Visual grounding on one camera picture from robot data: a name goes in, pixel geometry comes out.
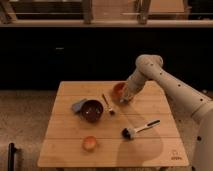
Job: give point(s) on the small orange cup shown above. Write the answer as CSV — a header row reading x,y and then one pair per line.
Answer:
x,y
89,143

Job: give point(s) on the blue-grey folded towel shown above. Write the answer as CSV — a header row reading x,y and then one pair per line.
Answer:
x,y
76,107

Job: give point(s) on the wooden square table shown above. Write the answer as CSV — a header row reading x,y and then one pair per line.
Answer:
x,y
158,146

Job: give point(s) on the orange bowl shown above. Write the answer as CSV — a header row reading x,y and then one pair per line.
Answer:
x,y
119,90

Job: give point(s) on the wooden shelf rail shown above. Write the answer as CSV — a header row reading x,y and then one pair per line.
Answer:
x,y
106,13

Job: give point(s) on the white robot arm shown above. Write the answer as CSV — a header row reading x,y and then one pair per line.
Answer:
x,y
198,105

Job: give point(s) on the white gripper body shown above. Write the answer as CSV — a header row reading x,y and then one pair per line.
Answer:
x,y
123,100

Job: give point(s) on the black post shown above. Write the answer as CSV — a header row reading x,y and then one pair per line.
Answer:
x,y
11,153

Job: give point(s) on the dark maroon bowl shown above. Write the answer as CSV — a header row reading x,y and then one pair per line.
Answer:
x,y
92,110

